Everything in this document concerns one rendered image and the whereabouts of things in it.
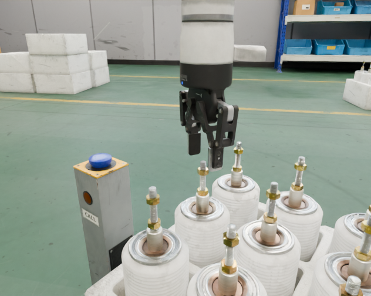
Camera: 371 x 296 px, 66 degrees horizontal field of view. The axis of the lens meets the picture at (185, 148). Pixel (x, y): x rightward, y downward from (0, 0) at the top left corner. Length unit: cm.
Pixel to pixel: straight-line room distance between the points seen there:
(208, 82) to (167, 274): 26
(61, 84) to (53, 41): 38
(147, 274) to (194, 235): 12
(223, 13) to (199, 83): 9
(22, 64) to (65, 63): 46
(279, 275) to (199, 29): 34
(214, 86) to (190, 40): 7
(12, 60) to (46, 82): 40
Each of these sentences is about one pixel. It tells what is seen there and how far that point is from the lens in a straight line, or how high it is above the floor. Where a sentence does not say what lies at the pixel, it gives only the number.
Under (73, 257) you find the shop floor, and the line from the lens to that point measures 84.
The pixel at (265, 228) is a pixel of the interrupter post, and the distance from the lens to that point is 45.
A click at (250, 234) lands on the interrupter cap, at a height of 25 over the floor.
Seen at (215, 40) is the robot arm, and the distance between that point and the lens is 39.
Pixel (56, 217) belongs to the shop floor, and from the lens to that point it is 101.
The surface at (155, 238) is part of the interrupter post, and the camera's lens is 41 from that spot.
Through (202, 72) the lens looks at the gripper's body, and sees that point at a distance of 39.
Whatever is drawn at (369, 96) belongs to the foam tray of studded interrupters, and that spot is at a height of 11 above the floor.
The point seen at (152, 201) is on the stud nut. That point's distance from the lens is 38.
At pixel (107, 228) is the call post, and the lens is 56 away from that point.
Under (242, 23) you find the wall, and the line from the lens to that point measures 543.
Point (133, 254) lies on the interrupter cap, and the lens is 42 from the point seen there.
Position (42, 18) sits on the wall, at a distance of 669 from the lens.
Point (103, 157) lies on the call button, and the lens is 53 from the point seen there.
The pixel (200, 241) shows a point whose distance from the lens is 49.
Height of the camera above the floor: 53
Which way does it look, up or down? 21 degrees down
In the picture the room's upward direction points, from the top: straight up
